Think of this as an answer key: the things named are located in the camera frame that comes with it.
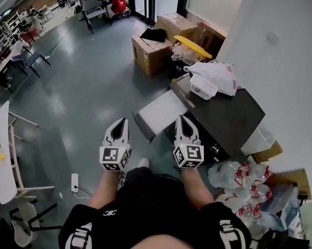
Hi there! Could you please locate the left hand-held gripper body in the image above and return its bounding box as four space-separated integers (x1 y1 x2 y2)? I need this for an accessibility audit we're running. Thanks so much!
98 142 132 173

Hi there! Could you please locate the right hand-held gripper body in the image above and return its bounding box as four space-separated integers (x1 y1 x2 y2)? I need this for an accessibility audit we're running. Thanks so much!
172 137 206 170

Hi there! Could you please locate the dark cabinet drawer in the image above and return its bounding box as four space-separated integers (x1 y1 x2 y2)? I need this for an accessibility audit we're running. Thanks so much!
131 88 193 145

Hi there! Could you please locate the person's right forearm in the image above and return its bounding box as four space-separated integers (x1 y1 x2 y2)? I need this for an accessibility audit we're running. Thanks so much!
178 168 216 210

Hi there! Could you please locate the person's left forearm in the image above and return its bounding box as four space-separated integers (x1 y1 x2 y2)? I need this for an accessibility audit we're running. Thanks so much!
88 169 122 210

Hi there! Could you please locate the black drawer cabinet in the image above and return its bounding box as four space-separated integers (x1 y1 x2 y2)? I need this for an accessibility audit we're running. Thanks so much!
161 72 268 168

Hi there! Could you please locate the white power strip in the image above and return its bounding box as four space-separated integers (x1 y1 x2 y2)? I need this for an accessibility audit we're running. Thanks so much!
70 172 80 193

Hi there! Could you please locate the white plastic lidded container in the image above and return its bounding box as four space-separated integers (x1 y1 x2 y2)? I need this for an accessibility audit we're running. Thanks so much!
188 73 220 101

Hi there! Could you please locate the pile of clear plastic bags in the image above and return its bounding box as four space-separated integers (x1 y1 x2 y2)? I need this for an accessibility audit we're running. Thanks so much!
206 160 277 220

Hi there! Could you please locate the person's black clothing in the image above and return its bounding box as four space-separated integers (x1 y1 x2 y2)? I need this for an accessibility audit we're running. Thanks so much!
57 165 255 249

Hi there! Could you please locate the white foam board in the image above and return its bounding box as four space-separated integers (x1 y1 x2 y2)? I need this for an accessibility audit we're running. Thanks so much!
240 126 277 158

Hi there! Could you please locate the white and pink plastic bag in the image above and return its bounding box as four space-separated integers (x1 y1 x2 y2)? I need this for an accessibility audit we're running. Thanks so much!
182 60 243 97

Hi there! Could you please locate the small cardboard piece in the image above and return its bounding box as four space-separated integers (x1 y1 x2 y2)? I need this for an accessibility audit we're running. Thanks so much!
251 139 284 165

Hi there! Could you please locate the clear crumpled plastic bag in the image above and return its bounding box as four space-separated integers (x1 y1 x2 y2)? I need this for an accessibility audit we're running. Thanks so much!
170 42 207 66

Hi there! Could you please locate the dark brown cardboard box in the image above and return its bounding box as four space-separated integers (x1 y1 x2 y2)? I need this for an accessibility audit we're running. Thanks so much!
196 22 228 60

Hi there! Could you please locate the large flat cardboard sheet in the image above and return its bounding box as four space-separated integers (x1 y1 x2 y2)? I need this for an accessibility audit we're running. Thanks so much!
270 166 312 201

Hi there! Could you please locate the dark blue chair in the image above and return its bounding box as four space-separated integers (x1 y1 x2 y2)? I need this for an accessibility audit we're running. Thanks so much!
19 45 52 79

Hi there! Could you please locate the white table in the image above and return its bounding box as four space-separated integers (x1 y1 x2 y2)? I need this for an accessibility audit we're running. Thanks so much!
0 100 58 207

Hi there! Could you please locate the large taped cardboard box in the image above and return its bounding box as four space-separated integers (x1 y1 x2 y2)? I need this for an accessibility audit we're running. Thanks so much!
152 12 201 44

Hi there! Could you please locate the black round stand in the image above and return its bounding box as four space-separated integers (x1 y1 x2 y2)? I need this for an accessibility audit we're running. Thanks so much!
256 228 290 249

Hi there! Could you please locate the grey folding chair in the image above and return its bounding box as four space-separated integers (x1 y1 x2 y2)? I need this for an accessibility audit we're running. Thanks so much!
78 0 114 36

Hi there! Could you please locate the red chair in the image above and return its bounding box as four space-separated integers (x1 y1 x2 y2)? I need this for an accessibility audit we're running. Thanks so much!
18 31 37 45

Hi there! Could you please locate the red bag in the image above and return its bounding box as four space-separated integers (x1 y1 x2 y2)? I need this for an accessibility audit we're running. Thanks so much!
110 0 127 14

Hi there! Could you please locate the white shelf unit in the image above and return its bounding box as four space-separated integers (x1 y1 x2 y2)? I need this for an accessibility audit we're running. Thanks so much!
0 10 24 45

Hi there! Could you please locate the black cable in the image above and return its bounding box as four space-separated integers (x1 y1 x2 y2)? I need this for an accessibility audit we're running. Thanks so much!
76 186 93 196

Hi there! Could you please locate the white power cable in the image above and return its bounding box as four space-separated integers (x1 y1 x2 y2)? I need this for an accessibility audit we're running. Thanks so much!
74 191 92 201

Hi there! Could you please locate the white chair with black frame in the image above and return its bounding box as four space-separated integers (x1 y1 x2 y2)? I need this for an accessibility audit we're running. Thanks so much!
8 199 63 249

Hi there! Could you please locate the black door frame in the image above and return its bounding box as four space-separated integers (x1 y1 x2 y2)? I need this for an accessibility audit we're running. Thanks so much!
128 0 156 28

